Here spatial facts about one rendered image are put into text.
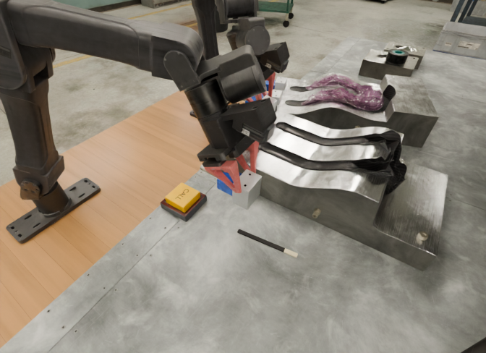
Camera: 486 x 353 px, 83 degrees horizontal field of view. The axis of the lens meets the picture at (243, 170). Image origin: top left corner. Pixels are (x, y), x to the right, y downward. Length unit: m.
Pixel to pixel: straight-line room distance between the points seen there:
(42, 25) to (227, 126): 0.28
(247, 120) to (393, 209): 0.40
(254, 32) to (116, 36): 0.30
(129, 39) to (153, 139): 0.53
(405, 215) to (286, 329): 0.34
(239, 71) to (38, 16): 0.27
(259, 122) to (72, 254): 0.49
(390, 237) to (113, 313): 0.54
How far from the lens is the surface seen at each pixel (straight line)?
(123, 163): 0.86
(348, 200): 0.59
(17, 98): 0.57
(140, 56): 0.43
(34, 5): 0.49
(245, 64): 0.43
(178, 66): 0.42
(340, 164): 0.66
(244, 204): 0.53
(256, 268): 0.59
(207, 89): 0.45
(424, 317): 0.64
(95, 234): 0.72
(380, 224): 0.64
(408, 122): 0.95
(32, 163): 0.67
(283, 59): 0.68
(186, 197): 0.66
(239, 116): 0.42
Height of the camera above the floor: 1.32
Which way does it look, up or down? 43 degrees down
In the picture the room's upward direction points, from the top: straight up
